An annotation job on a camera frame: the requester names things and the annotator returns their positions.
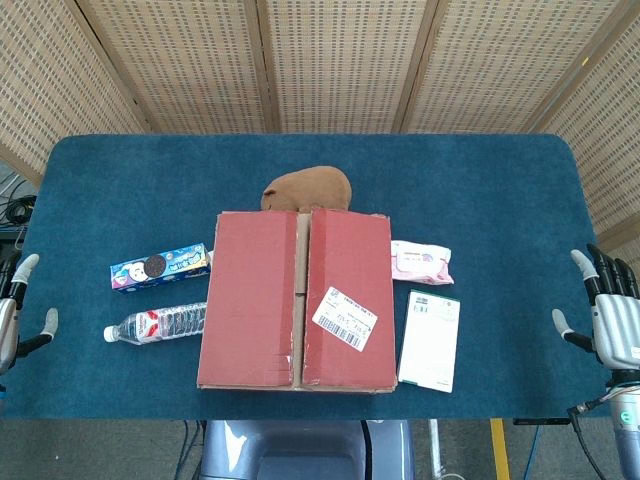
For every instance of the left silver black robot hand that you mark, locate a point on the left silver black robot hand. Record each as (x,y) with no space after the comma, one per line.
(9,330)

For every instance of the black rectangular bar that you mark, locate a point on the black rectangular bar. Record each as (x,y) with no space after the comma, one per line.
(540,421)

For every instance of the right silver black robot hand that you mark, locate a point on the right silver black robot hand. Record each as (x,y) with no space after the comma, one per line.
(617,325)

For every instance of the white green paper box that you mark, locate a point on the white green paper box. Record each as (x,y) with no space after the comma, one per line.
(430,345)

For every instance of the woven wooden folding screen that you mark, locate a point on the woven wooden folding screen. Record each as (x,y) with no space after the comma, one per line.
(340,65)

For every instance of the blue cookie box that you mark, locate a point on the blue cookie box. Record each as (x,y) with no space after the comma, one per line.
(160,267)

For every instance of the red cardboard box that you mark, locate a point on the red cardboard box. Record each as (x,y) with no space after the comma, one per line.
(250,300)

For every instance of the Oreo cookie package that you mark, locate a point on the Oreo cookie package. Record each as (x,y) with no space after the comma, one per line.
(160,322)

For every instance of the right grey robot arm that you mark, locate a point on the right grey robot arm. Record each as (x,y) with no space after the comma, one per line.
(627,430)

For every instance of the pink wet wipes pack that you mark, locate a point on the pink wet wipes pack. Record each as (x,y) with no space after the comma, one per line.
(422,262)

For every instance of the white pole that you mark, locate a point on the white pole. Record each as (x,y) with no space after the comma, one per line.
(435,445)

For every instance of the brown plush toy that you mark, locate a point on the brown plush toy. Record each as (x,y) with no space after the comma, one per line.
(310,187)

